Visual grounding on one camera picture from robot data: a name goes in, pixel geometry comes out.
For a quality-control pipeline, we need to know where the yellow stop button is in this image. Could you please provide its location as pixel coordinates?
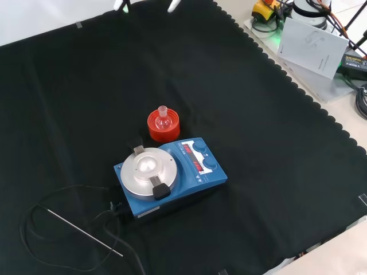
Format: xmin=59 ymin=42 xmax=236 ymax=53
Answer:
xmin=251 ymin=0 xmax=283 ymax=22

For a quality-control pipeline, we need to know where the white paper booklet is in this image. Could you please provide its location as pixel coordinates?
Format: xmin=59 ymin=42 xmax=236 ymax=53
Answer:
xmin=276 ymin=17 xmax=350 ymax=80

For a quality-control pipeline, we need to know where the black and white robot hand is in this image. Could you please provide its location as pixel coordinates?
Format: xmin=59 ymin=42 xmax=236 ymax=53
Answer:
xmin=113 ymin=0 xmax=182 ymax=14

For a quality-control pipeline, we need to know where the orange round flask stand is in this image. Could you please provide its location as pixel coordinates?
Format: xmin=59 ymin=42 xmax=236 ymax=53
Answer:
xmin=147 ymin=107 xmax=181 ymax=143

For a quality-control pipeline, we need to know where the orange cable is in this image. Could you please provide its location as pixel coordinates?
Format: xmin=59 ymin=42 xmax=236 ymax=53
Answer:
xmin=325 ymin=0 xmax=350 ymax=40

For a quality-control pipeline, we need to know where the black tripod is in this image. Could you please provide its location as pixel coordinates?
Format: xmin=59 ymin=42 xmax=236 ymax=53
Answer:
xmin=341 ymin=0 xmax=367 ymax=58

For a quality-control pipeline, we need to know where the black power adapter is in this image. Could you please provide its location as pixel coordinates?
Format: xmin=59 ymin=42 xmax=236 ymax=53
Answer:
xmin=338 ymin=53 xmax=367 ymax=78

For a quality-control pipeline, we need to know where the clear glass round-bottom flask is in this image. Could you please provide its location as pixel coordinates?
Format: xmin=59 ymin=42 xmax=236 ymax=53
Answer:
xmin=155 ymin=105 xmax=173 ymax=130

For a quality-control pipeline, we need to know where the thin metal probe rod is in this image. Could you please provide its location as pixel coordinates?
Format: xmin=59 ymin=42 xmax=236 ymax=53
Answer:
xmin=45 ymin=208 xmax=124 ymax=257

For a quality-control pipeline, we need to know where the heater with blue base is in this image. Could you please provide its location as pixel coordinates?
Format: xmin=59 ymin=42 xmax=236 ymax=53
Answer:
xmin=113 ymin=137 xmax=229 ymax=221

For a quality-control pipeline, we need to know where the black bench cloth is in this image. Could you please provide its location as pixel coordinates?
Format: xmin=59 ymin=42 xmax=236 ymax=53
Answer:
xmin=0 ymin=0 xmax=367 ymax=275

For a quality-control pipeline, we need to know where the black coiled cable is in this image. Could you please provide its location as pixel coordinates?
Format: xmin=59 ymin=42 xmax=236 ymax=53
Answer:
xmin=354 ymin=84 xmax=367 ymax=120

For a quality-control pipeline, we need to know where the black heater cable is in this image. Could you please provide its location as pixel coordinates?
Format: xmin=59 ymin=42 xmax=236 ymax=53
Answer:
xmin=19 ymin=184 xmax=147 ymax=275

